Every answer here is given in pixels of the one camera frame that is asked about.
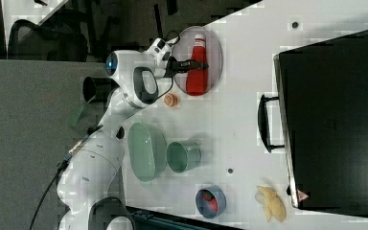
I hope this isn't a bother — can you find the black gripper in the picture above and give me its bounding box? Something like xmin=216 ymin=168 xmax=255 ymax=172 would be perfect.
xmin=166 ymin=57 xmax=209 ymax=77

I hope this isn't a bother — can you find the red ketchup bottle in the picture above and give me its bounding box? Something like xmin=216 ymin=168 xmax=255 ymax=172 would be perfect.
xmin=186 ymin=34 xmax=208 ymax=96

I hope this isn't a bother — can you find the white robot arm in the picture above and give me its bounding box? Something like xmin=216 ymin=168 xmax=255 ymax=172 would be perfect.
xmin=57 ymin=38 xmax=209 ymax=230

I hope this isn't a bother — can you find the grey oval plate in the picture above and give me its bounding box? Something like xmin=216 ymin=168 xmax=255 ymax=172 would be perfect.
xmin=172 ymin=26 xmax=223 ymax=97

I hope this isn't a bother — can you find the small orange round object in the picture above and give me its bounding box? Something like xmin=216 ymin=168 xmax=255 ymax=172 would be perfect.
xmin=164 ymin=93 xmax=178 ymax=107

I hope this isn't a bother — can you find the green cup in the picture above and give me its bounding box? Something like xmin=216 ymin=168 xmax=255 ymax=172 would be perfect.
xmin=167 ymin=141 xmax=201 ymax=173

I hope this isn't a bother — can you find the green oval strainer basket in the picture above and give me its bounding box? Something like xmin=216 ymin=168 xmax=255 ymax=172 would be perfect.
xmin=127 ymin=123 xmax=167 ymax=182

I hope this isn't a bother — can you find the black cylinder upper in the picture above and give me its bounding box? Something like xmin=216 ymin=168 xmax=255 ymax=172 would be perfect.
xmin=82 ymin=77 xmax=119 ymax=102

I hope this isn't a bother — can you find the red strawberry in bowl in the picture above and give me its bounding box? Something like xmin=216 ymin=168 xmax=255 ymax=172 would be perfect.
xmin=202 ymin=191 xmax=219 ymax=212

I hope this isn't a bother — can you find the black toaster oven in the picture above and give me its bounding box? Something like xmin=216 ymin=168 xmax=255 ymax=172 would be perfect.
xmin=274 ymin=30 xmax=368 ymax=218

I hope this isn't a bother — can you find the blue bowl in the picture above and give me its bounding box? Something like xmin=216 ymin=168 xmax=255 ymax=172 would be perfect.
xmin=195 ymin=185 xmax=226 ymax=219

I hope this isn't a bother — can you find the yellow banana peel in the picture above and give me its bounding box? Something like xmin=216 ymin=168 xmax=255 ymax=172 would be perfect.
xmin=257 ymin=186 xmax=287 ymax=222

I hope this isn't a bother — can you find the black office chair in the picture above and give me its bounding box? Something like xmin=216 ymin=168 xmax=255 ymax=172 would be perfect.
xmin=7 ymin=19 xmax=88 ymax=62

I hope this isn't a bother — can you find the black oven door handle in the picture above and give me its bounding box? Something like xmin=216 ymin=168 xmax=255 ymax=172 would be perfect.
xmin=258 ymin=95 xmax=285 ymax=152

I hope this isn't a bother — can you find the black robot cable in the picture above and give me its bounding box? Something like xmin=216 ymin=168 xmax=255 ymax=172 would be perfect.
xmin=28 ymin=30 xmax=181 ymax=230

